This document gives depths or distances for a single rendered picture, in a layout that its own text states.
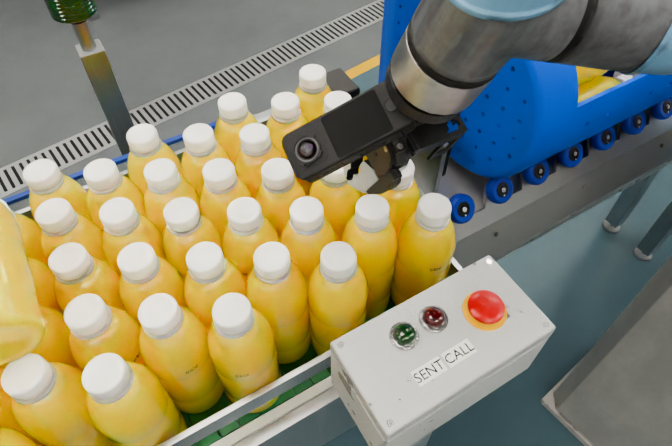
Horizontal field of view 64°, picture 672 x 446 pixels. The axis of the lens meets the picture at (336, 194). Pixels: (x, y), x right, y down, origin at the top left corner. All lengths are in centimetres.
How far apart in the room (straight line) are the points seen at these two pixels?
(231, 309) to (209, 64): 225
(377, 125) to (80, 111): 227
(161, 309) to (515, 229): 59
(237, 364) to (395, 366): 17
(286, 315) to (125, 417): 19
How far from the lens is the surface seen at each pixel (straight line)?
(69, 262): 64
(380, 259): 65
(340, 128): 46
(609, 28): 39
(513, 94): 73
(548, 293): 196
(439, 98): 41
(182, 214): 63
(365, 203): 62
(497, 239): 92
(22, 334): 57
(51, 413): 61
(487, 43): 36
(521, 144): 76
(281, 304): 61
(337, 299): 60
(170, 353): 59
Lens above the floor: 159
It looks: 50 degrees down
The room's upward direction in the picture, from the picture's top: straight up
